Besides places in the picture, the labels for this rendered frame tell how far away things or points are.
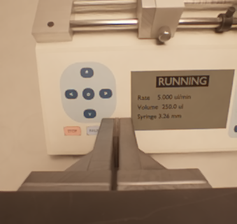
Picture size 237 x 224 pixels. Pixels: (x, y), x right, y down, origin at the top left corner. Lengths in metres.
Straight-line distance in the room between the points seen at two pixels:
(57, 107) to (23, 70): 0.12
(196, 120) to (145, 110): 0.05
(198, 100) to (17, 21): 0.29
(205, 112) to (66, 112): 0.13
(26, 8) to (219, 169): 0.36
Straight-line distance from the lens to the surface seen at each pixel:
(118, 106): 0.15
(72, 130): 0.17
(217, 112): 0.18
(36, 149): 0.22
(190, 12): 0.19
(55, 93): 0.16
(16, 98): 0.25
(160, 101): 0.16
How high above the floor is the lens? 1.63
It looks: 69 degrees down
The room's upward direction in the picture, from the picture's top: 3 degrees counter-clockwise
